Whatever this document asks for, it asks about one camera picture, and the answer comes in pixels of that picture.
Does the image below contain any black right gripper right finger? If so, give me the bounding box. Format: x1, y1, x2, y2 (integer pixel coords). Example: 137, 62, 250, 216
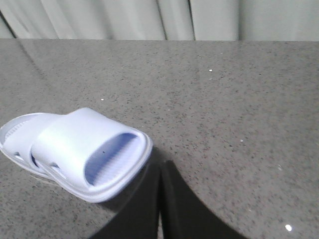
160, 161, 245, 239

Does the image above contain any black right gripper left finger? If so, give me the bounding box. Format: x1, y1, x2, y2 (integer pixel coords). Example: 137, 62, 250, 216
91, 149, 161, 239

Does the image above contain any pale green curtain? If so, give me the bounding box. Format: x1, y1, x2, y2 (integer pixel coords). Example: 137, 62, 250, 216
0, 0, 319, 41

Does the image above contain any light blue slipper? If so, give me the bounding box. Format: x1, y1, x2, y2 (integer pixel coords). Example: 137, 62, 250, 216
29, 107, 153, 204

